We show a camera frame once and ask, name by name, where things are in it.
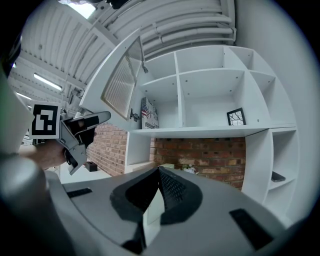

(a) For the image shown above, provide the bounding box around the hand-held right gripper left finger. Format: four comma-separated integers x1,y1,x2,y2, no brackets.
61,166,161,255

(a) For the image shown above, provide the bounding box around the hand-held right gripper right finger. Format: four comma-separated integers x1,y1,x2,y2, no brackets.
145,165,286,256

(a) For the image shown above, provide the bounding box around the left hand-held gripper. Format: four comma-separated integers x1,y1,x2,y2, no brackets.
28,100,112,176

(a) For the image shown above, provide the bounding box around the white ribbed-glass cabinet door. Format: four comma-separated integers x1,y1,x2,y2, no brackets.
79,28,146,131

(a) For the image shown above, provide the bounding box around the person's left forearm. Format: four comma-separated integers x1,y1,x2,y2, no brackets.
18,141,67,171

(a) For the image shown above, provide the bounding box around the white open shelf cabinet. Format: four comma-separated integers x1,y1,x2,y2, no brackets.
124,44,300,227

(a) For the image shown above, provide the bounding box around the small black box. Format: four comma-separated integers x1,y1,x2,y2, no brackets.
85,161,99,173

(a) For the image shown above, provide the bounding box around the white flower bunch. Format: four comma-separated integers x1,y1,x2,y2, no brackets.
183,164,200,176

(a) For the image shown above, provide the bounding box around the flag print box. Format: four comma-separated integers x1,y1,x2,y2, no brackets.
140,96,160,130

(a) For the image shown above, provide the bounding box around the long ceiling light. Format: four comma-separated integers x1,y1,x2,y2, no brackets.
15,91,33,101
33,72,64,92

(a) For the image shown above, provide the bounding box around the black smartphone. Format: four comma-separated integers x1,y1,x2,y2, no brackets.
270,170,287,183

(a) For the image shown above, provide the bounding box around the ceiling skylight panel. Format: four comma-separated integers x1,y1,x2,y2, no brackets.
66,0,97,20

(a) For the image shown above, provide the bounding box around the bundle of white ceiling pipes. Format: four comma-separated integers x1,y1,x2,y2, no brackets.
99,0,238,61

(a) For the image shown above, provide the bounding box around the black picture frame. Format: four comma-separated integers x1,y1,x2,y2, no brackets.
226,107,247,127

